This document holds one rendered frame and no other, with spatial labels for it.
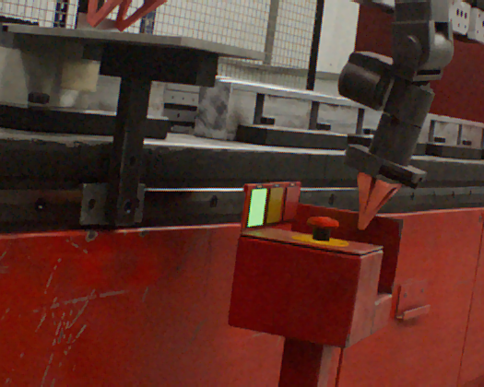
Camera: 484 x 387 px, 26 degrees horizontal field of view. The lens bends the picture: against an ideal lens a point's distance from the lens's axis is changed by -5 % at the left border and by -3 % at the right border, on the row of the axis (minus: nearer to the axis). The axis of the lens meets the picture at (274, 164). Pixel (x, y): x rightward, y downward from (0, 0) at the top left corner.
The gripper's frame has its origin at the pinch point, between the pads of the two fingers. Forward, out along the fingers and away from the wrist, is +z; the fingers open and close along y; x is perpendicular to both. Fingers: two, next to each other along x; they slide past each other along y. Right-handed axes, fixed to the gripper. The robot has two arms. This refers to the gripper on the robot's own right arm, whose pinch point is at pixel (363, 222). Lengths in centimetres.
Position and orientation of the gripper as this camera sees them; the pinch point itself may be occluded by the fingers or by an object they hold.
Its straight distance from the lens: 144.5
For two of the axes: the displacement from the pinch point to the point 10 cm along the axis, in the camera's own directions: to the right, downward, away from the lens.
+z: -3.5, 9.3, 1.4
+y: -8.7, -3.7, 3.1
